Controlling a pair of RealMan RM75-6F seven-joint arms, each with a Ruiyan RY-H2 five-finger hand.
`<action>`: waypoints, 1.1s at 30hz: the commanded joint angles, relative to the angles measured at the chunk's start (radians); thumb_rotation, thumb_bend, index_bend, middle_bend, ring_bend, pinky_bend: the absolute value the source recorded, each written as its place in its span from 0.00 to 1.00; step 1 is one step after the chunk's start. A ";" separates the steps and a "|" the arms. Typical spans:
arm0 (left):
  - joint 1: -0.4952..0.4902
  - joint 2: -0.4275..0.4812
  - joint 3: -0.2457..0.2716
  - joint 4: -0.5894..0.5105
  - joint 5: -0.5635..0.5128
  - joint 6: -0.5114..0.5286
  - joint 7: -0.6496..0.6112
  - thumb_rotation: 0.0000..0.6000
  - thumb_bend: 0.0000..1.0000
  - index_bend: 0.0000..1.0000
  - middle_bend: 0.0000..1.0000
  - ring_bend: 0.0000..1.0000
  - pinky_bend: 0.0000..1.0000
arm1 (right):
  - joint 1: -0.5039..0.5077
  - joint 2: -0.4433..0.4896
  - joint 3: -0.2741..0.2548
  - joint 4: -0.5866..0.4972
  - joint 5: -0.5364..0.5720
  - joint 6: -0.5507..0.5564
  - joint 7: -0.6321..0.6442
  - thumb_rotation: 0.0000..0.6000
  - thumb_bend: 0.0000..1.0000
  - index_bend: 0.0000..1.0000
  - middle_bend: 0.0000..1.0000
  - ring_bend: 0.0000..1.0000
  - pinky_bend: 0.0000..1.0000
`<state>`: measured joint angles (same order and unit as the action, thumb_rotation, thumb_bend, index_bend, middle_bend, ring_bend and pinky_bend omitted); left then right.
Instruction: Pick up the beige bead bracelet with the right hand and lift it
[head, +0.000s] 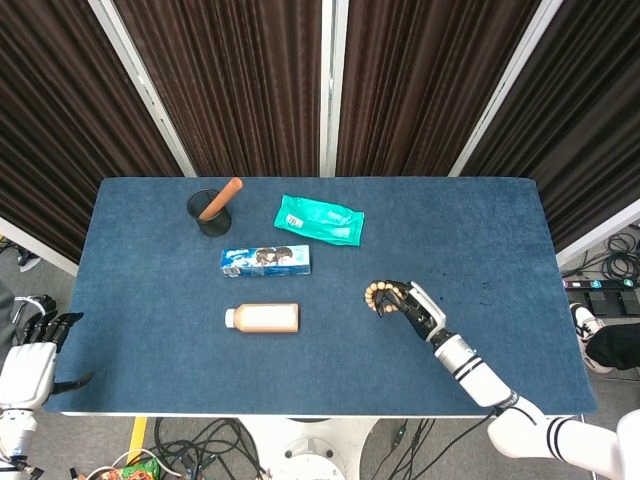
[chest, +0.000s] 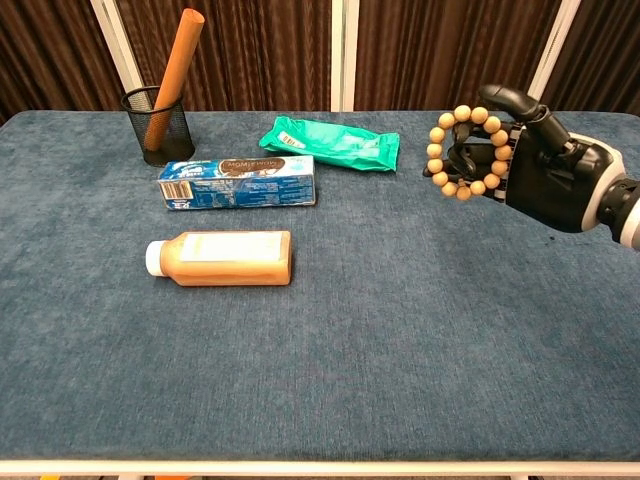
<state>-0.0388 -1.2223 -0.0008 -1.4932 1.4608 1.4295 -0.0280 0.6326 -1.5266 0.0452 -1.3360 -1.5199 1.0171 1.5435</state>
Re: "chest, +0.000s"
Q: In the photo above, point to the blue cookie box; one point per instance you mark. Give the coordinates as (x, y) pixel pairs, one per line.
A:
(240, 192)

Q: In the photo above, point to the blue felt table cover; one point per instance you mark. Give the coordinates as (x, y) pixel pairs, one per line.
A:
(350, 325)

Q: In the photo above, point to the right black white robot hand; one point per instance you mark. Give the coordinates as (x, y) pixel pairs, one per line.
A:
(545, 175)

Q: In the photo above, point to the green wet wipes packet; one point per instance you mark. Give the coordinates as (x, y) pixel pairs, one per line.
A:
(340, 145)

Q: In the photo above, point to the black mesh pen cup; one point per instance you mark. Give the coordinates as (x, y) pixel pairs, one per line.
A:
(175, 146)

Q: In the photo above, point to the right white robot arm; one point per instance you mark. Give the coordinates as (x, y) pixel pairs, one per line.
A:
(630, 220)

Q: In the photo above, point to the brown cylindrical stick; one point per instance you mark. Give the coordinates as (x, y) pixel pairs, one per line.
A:
(177, 60)

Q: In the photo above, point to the orange juice bottle white cap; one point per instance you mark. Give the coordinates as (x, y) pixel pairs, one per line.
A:
(225, 265)

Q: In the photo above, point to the brown pleated curtain panel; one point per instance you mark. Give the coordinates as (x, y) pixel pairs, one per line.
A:
(440, 45)
(610, 50)
(260, 50)
(50, 50)

